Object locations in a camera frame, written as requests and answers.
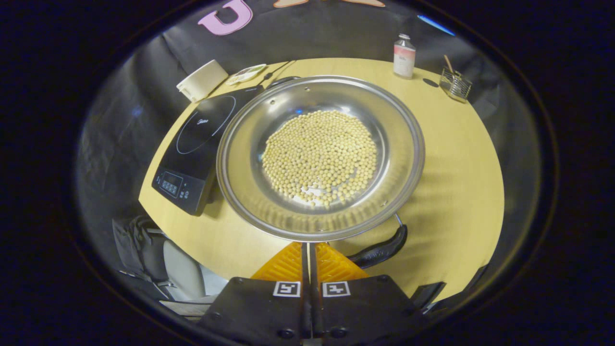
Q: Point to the white toaster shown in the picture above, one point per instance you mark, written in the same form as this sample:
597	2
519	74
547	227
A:
202	80

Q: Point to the clear bottle with pink label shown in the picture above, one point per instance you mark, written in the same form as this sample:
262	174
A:
404	60

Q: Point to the grey office chair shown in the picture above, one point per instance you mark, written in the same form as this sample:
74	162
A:
185	274

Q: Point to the heap of yellow soybeans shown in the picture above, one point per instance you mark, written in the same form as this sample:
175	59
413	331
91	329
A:
319	154

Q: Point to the wooden stick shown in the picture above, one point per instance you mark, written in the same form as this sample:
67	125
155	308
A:
448	64

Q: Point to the black induction cooktop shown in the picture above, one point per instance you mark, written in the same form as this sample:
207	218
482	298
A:
192	154

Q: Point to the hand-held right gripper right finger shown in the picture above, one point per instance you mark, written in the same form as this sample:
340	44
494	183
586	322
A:
370	307

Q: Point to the white divided snack plate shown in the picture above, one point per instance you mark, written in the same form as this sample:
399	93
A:
246	73

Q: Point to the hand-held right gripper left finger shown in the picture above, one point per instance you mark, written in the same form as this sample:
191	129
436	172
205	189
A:
259	307

